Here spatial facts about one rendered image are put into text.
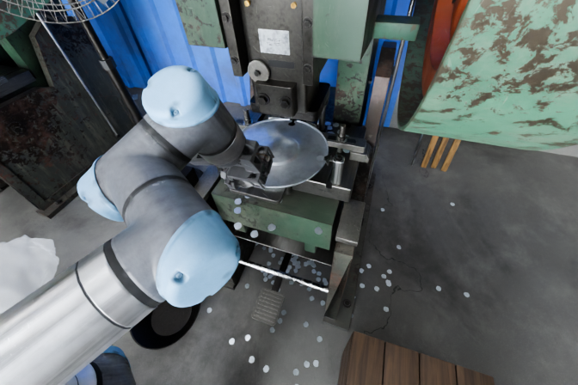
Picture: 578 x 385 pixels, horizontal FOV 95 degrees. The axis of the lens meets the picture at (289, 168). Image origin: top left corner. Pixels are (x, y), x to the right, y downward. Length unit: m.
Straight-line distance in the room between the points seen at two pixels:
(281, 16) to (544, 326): 1.54
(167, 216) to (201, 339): 1.15
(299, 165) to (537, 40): 0.55
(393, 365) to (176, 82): 0.90
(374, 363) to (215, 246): 0.79
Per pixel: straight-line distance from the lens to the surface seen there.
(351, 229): 0.77
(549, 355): 1.61
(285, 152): 0.75
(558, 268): 1.85
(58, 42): 2.08
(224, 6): 0.64
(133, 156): 0.34
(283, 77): 0.68
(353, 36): 0.55
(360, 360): 0.96
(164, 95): 0.33
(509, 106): 0.35
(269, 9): 0.63
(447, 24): 0.79
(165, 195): 0.28
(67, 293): 0.28
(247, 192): 0.67
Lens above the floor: 1.29
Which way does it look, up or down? 46 degrees down
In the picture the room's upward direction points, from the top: 4 degrees counter-clockwise
